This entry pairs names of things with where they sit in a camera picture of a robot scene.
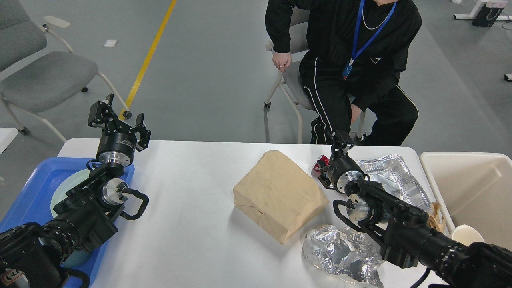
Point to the crumpled aluminium foil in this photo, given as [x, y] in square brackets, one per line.
[344, 252]

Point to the beige plastic bin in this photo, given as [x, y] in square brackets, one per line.
[474, 189]

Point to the red snack wrapper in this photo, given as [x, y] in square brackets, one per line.
[321, 165]

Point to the black box on floor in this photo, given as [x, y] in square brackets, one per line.
[488, 14]

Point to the crumpled brown paper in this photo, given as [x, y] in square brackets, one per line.
[435, 218]

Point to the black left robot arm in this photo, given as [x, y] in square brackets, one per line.
[32, 254]

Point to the brown paper bag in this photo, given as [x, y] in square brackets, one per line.
[279, 196]

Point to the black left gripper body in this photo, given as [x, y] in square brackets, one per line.
[117, 144]

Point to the white chair under person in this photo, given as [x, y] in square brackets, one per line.
[294, 76]

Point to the white paper scrap on floor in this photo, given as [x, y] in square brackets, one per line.
[110, 43]

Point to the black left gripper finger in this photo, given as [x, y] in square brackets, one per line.
[141, 133]
[103, 116]

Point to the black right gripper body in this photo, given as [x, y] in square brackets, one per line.
[341, 172]

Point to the aluminium foil tray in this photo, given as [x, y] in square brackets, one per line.
[392, 172]

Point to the grey office chair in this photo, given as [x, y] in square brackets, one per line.
[49, 80]

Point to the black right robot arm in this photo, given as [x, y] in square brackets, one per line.
[401, 229]

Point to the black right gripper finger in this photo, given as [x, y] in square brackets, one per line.
[341, 144]

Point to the seated person in black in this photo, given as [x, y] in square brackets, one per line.
[357, 50]

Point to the teal mug yellow inside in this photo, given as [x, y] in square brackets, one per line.
[77, 258]

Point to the white paper cup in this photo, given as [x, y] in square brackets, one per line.
[466, 235]

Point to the green plate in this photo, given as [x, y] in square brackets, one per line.
[66, 185]

